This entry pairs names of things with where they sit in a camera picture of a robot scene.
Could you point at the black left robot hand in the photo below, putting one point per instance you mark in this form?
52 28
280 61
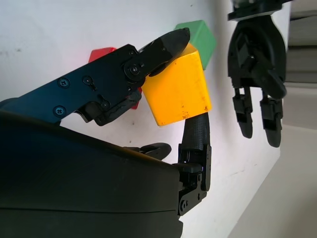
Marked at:
260 54

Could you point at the red cube block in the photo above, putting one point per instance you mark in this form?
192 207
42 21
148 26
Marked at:
99 54

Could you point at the green cube block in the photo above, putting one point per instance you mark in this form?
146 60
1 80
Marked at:
203 42

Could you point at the yellow cube block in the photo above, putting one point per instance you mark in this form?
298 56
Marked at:
175 91

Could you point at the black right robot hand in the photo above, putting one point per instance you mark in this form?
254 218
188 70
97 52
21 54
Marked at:
74 178

